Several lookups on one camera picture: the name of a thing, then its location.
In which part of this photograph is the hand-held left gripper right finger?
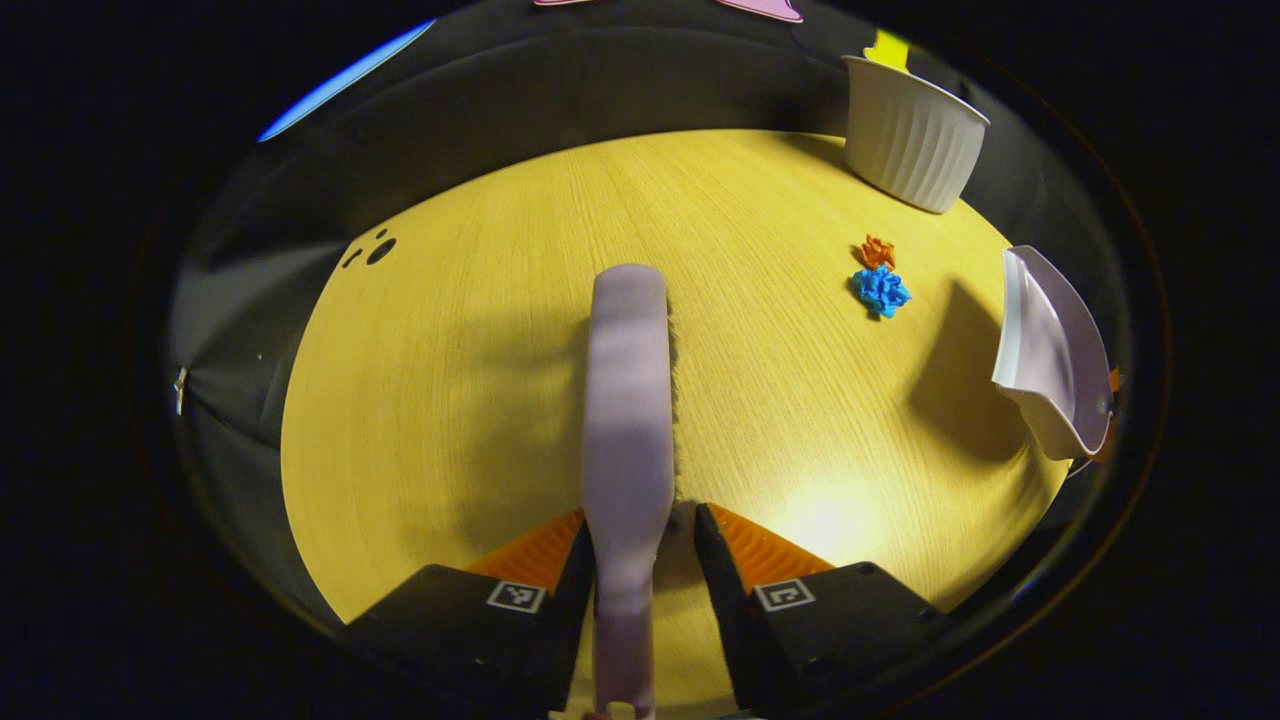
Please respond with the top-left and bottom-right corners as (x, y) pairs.
(693, 503), (946, 716)

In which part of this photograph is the blue paper trash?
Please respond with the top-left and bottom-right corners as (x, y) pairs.
(852, 266), (912, 319)

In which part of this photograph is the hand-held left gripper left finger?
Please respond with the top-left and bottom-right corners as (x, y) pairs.
(345, 508), (596, 716)

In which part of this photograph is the small lilac broom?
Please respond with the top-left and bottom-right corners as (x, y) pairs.
(582, 263), (681, 720)

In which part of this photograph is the white ribbed garbage bin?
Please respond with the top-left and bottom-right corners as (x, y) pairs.
(842, 53), (991, 215)

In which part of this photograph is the lilac plastic dustpan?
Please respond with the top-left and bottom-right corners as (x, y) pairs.
(991, 245), (1116, 461)

